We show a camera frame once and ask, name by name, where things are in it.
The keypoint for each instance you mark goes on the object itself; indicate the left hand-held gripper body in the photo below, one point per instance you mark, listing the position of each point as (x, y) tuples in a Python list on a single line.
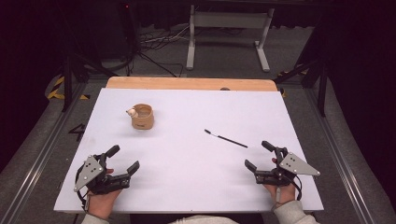
[(91, 170)]

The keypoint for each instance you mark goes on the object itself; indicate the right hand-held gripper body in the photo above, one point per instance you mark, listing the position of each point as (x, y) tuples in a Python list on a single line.
[(295, 165)]

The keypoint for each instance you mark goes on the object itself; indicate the person's right hand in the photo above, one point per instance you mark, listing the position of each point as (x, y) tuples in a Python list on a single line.
[(285, 193)]

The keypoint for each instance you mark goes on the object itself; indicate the person's left hand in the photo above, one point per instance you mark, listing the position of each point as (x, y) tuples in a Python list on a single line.
[(101, 203)]

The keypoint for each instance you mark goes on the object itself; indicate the black pen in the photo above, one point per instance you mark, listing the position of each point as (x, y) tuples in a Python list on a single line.
[(227, 139)]

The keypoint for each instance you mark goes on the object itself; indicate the small figure on cup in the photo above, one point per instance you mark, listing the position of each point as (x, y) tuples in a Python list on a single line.
[(132, 112)]

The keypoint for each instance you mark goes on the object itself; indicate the wooden pen holder cup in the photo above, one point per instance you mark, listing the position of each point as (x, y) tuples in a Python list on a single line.
[(143, 119)]

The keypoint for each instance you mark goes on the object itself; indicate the white table mat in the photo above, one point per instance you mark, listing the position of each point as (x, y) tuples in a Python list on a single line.
[(193, 161)]

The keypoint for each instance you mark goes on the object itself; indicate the person's light clothing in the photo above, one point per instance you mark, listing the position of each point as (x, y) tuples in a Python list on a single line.
[(199, 220)]

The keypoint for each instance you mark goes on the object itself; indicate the yellow black hazard tape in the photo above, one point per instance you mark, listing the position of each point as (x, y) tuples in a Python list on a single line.
[(292, 72), (56, 90)]

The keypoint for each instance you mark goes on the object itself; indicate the black tripod stand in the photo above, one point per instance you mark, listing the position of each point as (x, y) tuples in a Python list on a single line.
[(67, 81), (322, 84)]

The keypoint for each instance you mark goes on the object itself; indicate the black device with red light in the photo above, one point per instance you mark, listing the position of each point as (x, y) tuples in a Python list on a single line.
[(128, 25)]

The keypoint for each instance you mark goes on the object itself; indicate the white metal stand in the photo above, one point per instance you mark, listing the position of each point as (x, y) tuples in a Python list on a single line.
[(230, 20)]

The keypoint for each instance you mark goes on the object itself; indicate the aluminium floor rail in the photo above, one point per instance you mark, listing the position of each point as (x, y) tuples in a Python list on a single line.
[(345, 161), (40, 157)]

